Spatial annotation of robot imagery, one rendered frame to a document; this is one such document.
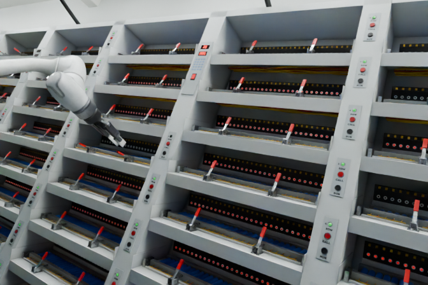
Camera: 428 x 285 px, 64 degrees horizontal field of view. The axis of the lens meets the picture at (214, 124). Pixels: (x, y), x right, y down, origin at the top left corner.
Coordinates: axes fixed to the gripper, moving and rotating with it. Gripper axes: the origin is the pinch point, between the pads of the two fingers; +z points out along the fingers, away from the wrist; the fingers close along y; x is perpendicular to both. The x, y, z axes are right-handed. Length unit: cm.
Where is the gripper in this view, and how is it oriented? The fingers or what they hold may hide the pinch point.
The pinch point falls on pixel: (117, 140)
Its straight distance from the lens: 164.3
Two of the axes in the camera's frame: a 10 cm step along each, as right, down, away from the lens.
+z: 4.1, 6.1, 6.8
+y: -8.2, -0.9, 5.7
